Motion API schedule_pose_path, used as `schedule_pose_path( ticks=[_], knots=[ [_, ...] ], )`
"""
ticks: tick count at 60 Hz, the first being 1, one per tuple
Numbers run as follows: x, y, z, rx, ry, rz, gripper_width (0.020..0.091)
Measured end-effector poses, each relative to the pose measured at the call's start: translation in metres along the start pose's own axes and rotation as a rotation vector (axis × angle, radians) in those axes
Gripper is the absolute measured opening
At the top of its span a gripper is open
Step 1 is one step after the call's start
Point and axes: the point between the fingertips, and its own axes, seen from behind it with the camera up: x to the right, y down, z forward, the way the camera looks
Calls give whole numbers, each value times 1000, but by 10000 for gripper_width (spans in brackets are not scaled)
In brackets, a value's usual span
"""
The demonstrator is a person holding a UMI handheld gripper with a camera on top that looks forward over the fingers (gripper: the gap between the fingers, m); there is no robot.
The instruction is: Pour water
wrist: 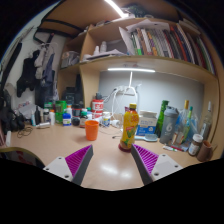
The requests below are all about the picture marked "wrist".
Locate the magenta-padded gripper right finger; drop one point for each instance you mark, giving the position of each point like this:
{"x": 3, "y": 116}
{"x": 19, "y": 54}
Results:
{"x": 146, "y": 159}

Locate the grey shaker bottle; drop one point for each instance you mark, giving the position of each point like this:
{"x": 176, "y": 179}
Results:
{"x": 169, "y": 126}

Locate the green glass bottle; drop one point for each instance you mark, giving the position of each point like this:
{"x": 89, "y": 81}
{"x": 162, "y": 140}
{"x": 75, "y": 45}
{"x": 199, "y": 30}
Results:
{"x": 161, "y": 116}

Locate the white blue-labelled pill bottle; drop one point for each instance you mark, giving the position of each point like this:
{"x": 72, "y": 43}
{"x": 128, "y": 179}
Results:
{"x": 106, "y": 120}

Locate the hanging dark clothes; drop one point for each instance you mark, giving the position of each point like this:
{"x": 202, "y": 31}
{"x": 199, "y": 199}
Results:
{"x": 33, "y": 73}

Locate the white under-shelf light bar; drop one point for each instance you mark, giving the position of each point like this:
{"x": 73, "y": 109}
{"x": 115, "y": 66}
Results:
{"x": 131, "y": 70}

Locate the green plastic container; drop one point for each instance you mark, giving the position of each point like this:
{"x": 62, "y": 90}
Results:
{"x": 60, "y": 111}

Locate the red and white canister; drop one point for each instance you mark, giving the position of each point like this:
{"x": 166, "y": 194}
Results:
{"x": 97, "y": 107}

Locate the white ceiling light tube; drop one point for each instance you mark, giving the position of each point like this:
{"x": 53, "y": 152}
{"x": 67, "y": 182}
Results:
{"x": 115, "y": 8}

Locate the brown mug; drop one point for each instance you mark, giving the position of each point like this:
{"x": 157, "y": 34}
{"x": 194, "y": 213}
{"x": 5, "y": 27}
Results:
{"x": 204, "y": 151}

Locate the white bottle with blue cap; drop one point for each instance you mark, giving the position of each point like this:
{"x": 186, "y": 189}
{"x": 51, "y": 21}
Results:
{"x": 67, "y": 120}

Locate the white wall power strip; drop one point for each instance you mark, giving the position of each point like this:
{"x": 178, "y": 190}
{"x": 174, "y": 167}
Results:
{"x": 126, "y": 90}

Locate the blue and white tissue box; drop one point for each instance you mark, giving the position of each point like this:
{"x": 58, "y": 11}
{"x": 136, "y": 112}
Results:
{"x": 147, "y": 123}

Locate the orange plastic cup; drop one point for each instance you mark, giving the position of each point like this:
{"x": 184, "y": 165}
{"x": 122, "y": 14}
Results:
{"x": 92, "y": 130}

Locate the dark backpack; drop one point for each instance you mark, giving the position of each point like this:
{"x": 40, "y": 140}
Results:
{"x": 10, "y": 115}

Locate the wooden shelf unit with books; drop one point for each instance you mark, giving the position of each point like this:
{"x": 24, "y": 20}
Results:
{"x": 160, "y": 46}

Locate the tall clear glass bottle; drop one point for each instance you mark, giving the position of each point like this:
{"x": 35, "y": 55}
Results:
{"x": 206, "y": 123}

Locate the yellow lemon tea bottle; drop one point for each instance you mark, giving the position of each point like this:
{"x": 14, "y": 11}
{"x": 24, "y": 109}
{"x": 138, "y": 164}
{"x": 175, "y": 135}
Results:
{"x": 130, "y": 128}

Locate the clear bottle with green neck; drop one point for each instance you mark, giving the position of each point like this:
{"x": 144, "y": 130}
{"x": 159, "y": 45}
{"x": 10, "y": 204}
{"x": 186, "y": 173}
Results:
{"x": 190, "y": 123}

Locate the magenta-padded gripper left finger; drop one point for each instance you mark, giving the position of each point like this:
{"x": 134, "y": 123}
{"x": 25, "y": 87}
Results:
{"x": 78, "y": 160}

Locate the black box device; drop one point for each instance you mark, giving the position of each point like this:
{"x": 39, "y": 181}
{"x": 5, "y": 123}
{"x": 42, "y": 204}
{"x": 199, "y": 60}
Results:
{"x": 71, "y": 96}

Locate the brown jar with white lid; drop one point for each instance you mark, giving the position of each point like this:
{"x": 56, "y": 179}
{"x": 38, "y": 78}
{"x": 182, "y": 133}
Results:
{"x": 195, "y": 146}

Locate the pale blue hairbrush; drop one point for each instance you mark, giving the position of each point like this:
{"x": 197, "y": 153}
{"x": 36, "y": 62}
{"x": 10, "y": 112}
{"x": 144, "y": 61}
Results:
{"x": 148, "y": 137}

